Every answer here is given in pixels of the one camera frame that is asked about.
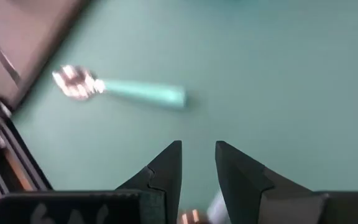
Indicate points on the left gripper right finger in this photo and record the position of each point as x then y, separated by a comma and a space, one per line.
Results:
244, 186

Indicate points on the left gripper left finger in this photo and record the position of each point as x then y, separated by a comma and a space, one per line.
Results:
166, 174

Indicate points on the green table mat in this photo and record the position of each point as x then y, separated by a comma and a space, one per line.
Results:
259, 77

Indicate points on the black metal table frame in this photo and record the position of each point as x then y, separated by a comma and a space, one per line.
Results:
30, 169

